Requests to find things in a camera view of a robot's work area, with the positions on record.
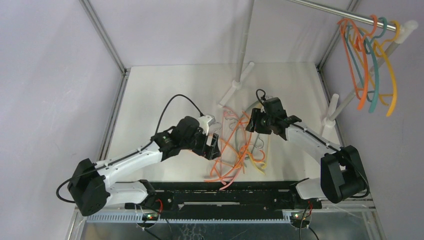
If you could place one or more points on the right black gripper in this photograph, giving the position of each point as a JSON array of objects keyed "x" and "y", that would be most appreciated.
[{"x": 259, "y": 121}]

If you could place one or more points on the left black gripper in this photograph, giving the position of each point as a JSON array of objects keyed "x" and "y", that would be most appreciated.
[{"x": 210, "y": 152}]

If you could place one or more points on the teal plastic hanger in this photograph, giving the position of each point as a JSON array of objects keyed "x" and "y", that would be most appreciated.
[{"x": 376, "y": 66}]

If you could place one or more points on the yellow-orange plastic hanger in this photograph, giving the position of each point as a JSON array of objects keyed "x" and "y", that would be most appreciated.
[{"x": 363, "y": 49}]

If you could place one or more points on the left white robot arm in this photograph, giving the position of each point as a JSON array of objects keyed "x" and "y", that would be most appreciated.
[{"x": 95, "y": 185}]

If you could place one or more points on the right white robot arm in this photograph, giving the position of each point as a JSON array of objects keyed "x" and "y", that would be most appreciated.
[{"x": 342, "y": 174}]

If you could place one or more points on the pink hanger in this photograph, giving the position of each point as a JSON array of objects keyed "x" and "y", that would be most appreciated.
[{"x": 239, "y": 165}]

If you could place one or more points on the pale yellow hanger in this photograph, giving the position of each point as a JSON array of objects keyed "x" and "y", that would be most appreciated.
[{"x": 266, "y": 140}]

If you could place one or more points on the clothes rack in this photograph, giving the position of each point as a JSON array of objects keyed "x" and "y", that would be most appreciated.
[{"x": 329, "y": 122}]

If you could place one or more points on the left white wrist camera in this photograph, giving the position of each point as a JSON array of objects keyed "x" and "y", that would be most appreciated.
[{"x": 205, "y": 123}]

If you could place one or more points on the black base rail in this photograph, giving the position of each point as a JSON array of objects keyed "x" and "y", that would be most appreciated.
[{"x": 271, "y": 195}]

